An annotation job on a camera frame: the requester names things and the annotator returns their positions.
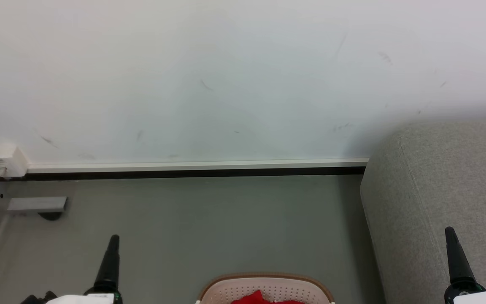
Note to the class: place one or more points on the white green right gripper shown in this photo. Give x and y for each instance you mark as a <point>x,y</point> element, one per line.
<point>475,295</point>

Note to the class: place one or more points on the white wall junction box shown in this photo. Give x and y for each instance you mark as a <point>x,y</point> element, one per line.
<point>4,161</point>

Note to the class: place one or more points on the cream perforated laundry basket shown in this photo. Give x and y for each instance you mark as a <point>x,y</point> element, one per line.
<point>234,291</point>

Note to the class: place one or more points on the grey metal foot bracket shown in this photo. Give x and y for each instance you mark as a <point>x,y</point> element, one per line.
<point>36,204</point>

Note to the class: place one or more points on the red cloth garment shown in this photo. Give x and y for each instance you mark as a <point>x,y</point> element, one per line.
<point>260,299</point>

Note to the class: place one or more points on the black caster wheel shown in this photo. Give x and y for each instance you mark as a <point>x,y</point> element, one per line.
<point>50,215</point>

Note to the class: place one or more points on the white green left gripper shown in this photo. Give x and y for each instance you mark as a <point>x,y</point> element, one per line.
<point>99,298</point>

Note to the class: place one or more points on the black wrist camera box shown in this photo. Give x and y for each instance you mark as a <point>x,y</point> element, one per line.
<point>40,298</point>

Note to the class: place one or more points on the grey fabric sofa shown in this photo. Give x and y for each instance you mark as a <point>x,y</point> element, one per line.
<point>433,185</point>

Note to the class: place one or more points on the white and black baseboard strip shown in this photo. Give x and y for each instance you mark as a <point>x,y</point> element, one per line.
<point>184,166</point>

